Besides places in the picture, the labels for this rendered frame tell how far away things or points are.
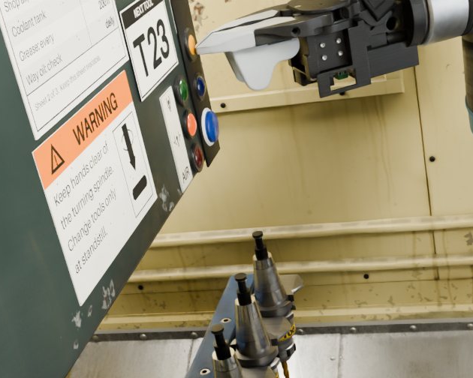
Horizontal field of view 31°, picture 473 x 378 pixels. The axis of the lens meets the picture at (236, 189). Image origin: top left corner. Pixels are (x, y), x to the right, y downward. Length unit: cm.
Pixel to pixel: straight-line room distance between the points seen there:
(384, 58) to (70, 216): 40
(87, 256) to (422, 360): 121
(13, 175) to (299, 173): 115
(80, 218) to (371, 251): 115
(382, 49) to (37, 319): 46
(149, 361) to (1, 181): 139
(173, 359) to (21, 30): 138
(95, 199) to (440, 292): 119
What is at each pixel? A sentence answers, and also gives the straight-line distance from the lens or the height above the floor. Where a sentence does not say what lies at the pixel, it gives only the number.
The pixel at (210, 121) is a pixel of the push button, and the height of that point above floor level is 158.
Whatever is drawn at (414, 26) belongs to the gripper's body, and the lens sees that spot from 81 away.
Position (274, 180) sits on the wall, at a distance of 161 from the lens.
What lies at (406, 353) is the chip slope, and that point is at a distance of 171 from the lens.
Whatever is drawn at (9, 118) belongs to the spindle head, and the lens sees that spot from 48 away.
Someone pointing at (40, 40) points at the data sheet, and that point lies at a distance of 53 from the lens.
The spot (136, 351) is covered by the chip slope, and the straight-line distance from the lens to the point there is 187.
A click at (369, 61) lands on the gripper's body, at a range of 82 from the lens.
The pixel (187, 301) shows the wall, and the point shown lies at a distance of 180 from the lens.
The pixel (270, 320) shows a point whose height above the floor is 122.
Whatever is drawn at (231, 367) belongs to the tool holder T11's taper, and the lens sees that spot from 97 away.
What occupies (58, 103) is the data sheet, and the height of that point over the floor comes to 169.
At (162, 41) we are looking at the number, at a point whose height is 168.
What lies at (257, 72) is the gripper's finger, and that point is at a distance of 78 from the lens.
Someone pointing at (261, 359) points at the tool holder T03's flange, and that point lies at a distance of 107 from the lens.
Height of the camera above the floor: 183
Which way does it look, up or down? 23 degrees down
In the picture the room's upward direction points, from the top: 12 degrees counter-clockwise
